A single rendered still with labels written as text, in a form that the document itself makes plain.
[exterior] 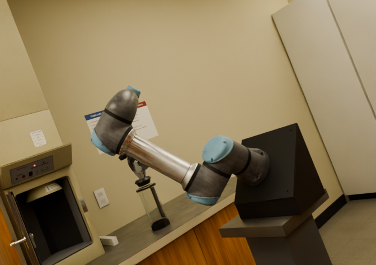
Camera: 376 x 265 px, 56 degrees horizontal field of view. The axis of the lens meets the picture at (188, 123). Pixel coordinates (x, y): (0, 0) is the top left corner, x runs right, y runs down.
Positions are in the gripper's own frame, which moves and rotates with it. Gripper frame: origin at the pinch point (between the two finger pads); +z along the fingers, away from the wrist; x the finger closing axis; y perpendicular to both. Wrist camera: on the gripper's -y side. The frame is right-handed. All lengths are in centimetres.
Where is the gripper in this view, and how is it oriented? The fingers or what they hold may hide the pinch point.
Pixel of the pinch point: (140, 175)
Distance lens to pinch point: 188.3
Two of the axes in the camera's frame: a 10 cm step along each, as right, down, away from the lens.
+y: 7.5, -3.1, -5.9
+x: 5.5, -2.0, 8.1
